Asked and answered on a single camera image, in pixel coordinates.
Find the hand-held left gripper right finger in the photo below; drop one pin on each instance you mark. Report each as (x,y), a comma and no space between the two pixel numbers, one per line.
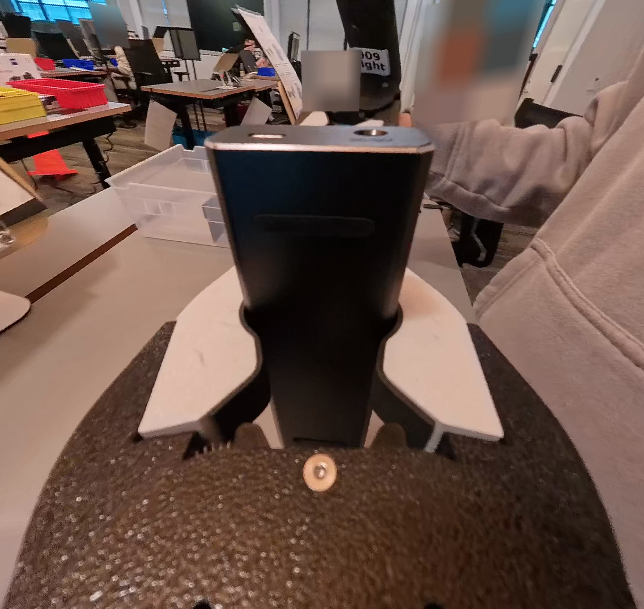
(432,357)

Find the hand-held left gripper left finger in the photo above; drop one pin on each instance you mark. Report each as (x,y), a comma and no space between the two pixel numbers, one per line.
(201,357)

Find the black metal power bank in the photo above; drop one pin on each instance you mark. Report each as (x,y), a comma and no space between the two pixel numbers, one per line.
(322,267)

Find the person's right forearm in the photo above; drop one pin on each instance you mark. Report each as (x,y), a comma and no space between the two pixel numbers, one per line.
(503,166)

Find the white poster on wooden stand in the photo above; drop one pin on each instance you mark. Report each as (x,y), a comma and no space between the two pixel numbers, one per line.
(271,50)

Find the black office chair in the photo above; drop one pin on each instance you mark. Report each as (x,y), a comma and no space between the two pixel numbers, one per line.
(483,242)

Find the person's beige hoodie torso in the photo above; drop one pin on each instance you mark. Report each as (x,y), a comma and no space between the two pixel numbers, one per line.
(578,342)

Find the white paper sheet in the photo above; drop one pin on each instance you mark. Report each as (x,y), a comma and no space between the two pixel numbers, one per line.
(256,112)
(161,126)

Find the clear plastic bin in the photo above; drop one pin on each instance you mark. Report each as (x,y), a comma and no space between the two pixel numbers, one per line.
(161,191)

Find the wooden desk with black legs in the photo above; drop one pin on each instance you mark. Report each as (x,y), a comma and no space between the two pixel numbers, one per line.
(201,88)

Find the black stand panel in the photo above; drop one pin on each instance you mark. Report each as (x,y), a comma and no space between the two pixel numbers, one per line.
(185,44)

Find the white door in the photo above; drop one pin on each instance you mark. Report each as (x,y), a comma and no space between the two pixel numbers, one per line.
(568,30)

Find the blue storage bin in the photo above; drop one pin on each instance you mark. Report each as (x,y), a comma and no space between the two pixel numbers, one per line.
(183,133)

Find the wooden document holder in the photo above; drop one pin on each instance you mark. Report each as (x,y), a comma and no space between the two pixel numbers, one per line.
(20,201)

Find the orange traffic cone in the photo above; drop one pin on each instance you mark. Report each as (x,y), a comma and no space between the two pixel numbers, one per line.
(50,164)

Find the long table with black legs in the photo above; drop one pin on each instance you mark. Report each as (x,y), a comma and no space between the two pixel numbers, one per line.
(55,118)

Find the red plastic bin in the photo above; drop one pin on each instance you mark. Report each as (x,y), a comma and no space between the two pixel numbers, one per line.
(65,91)

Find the small blue bin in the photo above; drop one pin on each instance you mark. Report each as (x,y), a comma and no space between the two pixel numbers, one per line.
(78,63)

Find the yellow plastic bin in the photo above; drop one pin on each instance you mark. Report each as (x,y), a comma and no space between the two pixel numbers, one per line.
(20,103)

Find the white printed carton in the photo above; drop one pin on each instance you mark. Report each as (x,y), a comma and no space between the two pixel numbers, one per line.
(17,68)

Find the black wall monitor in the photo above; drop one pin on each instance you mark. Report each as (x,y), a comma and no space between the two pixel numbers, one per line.
(221,18)

